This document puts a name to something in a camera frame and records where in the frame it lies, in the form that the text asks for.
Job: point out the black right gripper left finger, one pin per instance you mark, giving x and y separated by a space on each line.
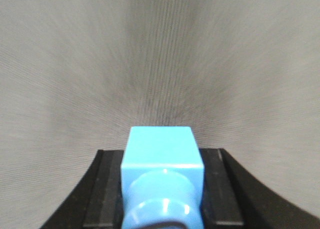
96 201

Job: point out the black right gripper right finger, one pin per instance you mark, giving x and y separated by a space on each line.
234 199

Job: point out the light blue toy block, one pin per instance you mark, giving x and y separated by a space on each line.
162 179

